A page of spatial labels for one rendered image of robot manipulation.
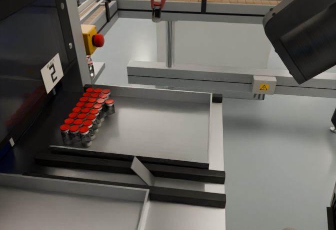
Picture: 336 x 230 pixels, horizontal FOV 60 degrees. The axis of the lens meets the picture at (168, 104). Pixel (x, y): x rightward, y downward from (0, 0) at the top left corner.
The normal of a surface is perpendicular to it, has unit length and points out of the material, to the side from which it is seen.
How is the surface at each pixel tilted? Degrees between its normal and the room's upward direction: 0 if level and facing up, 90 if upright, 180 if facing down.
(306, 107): 0
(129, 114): 0
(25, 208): 0
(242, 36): 90
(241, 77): 90
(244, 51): 90
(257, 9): 90
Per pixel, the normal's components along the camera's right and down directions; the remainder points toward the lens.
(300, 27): -0.61, -0.27
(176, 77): -0.13, 0.57
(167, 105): 0.00, -0.82
